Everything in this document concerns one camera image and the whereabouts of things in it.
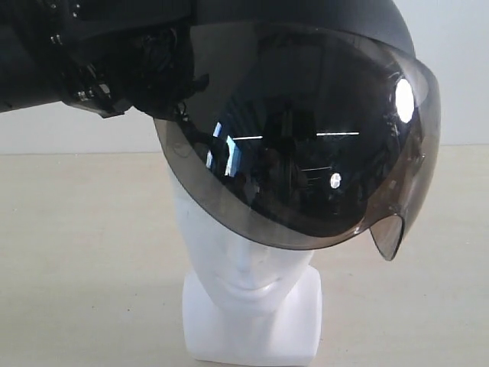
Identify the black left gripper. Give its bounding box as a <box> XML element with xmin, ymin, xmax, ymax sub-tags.
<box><xmin>1</xmin><ymin>1</ymin><xmax>209</xmax><ymax>119</ymax></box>

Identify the white mannequin head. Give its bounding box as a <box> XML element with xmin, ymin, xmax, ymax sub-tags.
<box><xmin>171</xmin><ymin>178</ymin><xmax>322</xmax><ymax>366</ymax></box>

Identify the black helmet with tinted visor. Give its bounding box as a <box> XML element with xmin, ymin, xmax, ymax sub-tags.
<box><xmin>154</xmin><ymin>1</ymin><xmax>441</xmax><ymax>261</ymax></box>

